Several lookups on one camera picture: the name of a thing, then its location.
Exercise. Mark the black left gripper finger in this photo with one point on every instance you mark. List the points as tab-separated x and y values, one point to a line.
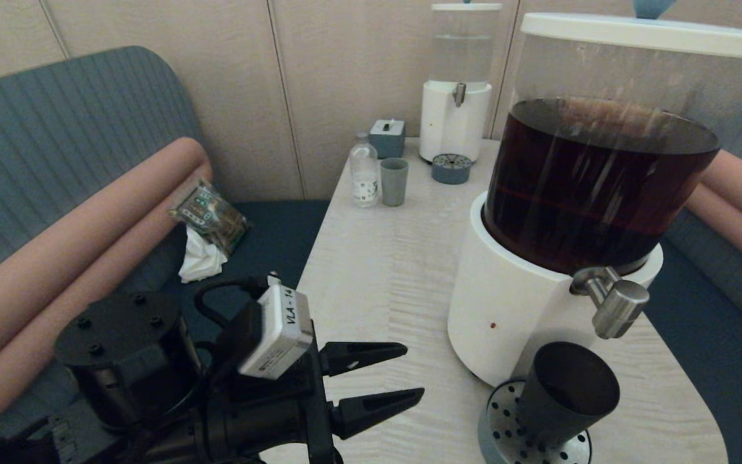
358	356
371	409

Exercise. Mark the crumpled white tissue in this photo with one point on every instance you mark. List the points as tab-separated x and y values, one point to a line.
200	261

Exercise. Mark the small white dispenser lid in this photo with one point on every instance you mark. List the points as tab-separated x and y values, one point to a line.
466	7

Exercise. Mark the small metal dispenser tap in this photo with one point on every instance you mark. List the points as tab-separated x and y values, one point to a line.
458	95

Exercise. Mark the small blue box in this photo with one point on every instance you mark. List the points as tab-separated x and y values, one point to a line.
387	139

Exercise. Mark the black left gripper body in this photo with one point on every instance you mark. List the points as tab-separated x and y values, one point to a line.
268	419

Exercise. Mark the black cup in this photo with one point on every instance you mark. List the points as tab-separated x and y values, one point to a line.
564	394

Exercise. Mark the large dark tea dispenser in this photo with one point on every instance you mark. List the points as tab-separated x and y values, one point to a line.
538	206

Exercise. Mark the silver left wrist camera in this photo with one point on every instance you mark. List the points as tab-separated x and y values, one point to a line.
277	332

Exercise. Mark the large white dispenser lid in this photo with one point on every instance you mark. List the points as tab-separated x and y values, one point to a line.
635	33

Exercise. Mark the grey-blue cup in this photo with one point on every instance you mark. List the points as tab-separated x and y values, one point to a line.
394	182

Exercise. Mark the small blue drip tray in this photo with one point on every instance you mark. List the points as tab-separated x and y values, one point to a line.
451	169

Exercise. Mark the large metal dispenser tap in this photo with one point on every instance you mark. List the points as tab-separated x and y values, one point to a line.
619	310

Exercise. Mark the small clear water dispenser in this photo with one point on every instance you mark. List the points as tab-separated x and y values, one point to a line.
451	129

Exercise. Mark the clear plastic bottle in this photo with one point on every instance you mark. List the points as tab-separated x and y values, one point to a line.
364	173

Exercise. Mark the large silver drip tray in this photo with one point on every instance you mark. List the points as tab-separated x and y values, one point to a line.
500	439

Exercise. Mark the ribbed grey-blue bench backrest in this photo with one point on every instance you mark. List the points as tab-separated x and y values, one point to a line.
732	274
55	129

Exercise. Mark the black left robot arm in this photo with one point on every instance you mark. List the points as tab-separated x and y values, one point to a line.
120	361

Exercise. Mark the dark teal seat cushion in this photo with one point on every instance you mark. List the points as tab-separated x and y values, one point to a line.
268	245
719	386

